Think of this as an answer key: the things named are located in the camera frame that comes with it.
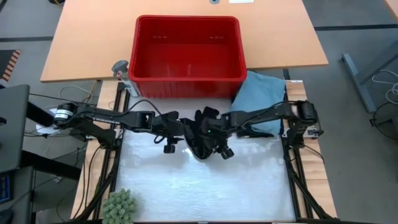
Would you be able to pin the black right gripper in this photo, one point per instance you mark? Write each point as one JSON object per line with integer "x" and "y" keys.
{"x": 216, "y": 124}

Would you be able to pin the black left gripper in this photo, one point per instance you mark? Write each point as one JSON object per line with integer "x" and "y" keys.
{"x": 172, "y": 126}

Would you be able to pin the black garment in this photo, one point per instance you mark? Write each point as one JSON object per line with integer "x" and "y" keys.
{"x": 199, "y": 152}

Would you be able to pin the light blue garment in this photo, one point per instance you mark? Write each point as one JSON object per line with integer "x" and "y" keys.
{"x": 258, "y": 93}

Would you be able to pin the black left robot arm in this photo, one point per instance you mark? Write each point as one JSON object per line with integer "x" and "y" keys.
{"x": 109, "y": 116}

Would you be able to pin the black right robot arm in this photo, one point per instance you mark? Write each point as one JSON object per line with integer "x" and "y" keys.
{"x": 280, "y": 112}

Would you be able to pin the red plastic bin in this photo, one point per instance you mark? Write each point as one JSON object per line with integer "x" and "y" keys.
{"x": 186, "y": 88}

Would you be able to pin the clear spray bottle grey trigger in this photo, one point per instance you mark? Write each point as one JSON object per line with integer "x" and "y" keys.
{"x": 119, "y": 66}

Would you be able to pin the green artificial plant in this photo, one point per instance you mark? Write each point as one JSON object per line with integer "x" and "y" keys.
{"x": 119, "y": 207}

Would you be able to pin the grey power strip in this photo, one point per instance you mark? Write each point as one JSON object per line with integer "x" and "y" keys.
{"x": 314, "y": 133}

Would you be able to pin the grey desk grommet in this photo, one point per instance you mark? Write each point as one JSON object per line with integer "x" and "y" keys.
{"x": 214, "y": 1}

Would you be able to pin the white paper sheet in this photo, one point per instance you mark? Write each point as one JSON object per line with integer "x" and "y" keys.
{"x": 241, "y": 1}

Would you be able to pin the light wooden desk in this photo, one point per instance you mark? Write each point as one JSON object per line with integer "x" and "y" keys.
{"x": 77, "y": 37}

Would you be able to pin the white round base disc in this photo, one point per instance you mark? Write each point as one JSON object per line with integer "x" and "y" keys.
{"x": 42, "y": 129}

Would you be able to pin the grey metal desk leg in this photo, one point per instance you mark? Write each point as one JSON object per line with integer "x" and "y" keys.
{"x": 354, "y": 81}

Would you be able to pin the dark grey monitor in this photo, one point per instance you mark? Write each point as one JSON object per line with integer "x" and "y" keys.
{"x": 12, "y": 124}

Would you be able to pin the hazard striped mat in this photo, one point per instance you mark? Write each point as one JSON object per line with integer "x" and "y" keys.
{"x": 11, "y": 63}

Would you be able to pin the backlit keyboard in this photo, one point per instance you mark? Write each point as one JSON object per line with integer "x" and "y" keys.
{"x": 4, "y": 189}

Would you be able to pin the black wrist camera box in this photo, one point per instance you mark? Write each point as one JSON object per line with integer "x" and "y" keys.
{"x": 227, "y": 152}
{"x": 169, "y": 148}

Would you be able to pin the black aluminium frame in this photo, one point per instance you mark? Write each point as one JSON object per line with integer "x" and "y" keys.
{"x": 311, "y": 199}

